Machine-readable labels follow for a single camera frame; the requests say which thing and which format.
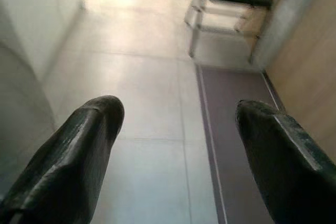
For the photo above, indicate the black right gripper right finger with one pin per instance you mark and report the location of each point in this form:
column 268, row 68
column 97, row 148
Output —
column 283, row 166

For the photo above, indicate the metal stool dark cushion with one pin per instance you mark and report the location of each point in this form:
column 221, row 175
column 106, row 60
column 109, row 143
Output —
column 236, row 1

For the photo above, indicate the light wooden cupboard panel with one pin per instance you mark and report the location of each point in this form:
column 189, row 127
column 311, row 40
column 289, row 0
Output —
column 302, row 51

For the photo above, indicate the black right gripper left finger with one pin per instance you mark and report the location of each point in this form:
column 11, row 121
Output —
column 71, row 161

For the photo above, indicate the dark purple floor mat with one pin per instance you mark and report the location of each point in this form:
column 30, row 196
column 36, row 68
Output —
column 236, row 134

